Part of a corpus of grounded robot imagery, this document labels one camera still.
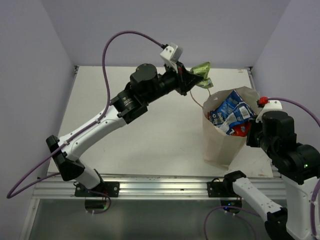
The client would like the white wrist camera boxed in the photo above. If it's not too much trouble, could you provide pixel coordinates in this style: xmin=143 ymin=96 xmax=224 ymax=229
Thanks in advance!
xmin=160 ymin=43 xmax=183 ymax=68
xmin=257 ymin=97 xmax=283 ymax=118

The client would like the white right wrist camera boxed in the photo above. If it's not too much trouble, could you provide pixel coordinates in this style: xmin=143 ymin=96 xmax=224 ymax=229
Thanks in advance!
xmin=257 ymin=97 xmax=283 ymax=118

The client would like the white paper bag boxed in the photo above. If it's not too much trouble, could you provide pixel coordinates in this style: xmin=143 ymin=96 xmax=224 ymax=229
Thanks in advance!
xmin=200 ymin=89 xmax=247 ymax=170

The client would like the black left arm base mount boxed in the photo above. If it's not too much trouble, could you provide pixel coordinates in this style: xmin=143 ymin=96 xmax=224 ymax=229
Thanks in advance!
xmin=73 ymin=181 xmax=120 ymax=198

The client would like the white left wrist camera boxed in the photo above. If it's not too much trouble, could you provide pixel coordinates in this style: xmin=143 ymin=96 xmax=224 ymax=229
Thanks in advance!
xmin=160 ymin=43 xmax=183 ymax=68

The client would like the red Doritos chip bag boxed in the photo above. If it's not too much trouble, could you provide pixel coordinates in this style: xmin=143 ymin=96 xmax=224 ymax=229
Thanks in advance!
xmin=229 ymin=122 xmax=251 ymax=137

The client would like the aluminium table frame rail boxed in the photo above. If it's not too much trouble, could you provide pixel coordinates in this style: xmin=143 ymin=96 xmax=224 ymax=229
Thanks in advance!
xmin=19 ymin=65 xmax=308 ymax=240

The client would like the small light green packet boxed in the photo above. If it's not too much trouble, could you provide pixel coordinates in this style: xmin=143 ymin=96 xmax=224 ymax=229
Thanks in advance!
xmin=190 ymin=61 xmax=214 ymax=89

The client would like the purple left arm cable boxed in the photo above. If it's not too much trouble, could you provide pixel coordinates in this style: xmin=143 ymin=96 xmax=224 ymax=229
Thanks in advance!
xmin=6 ymin=31 xmax=166 ymax=216

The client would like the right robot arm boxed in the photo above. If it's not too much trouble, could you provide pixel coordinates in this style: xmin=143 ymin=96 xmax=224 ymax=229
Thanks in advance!
xmin=222 ymin=110 xmax=320 ymax=240

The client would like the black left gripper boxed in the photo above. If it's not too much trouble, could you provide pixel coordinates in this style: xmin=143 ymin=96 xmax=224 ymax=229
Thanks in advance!
xmin=144 ymin=60 xmax=202 ymax=105

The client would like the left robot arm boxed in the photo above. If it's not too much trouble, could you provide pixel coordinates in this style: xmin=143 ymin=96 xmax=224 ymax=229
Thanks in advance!
xmin=46 ymin=62 xmax=204 ymax=197

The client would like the blue cookie packet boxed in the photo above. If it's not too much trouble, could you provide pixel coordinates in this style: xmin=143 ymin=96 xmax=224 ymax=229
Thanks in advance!
xmin=207 ymin=90 xmax=256 ymax=135

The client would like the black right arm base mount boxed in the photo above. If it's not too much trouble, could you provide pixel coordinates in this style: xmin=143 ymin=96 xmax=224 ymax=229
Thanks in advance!
xmin=206 ymin=178 xmax=239 ymax=198

